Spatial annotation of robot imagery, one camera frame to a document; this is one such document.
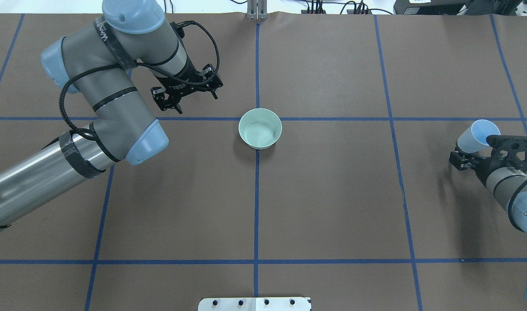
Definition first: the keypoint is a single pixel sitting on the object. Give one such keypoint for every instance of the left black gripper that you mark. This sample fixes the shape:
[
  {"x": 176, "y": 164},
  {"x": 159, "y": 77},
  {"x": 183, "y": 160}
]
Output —
[{"x": 180, "y": 80}]

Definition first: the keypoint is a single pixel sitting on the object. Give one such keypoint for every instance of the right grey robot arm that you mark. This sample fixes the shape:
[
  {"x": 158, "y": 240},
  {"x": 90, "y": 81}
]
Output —
[{"x": 509, "y": 188}]

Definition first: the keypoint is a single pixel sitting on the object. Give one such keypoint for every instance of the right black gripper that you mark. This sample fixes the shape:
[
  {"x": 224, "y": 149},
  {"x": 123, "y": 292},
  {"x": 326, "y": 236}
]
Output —
[{"x": 477, "y": 165}]

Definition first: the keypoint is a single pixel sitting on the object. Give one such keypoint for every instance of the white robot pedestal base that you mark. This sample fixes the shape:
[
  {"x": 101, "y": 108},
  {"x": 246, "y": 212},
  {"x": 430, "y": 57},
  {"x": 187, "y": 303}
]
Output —
[{"x": 256, "y": 304}]

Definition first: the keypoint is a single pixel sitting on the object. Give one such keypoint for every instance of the light blue plastic cup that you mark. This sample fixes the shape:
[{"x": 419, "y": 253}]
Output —
[{"x": 477, "y": 136}]

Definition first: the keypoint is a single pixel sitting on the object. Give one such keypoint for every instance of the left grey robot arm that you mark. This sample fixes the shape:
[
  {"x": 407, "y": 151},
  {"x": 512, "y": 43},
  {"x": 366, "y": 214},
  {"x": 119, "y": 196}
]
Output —
[{"x": 108, "y": 120}]

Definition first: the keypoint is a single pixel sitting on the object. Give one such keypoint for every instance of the pale green bowl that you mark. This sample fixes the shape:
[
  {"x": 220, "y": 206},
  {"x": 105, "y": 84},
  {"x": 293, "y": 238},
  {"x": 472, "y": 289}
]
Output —
[{"x": 260, "y": 128}]

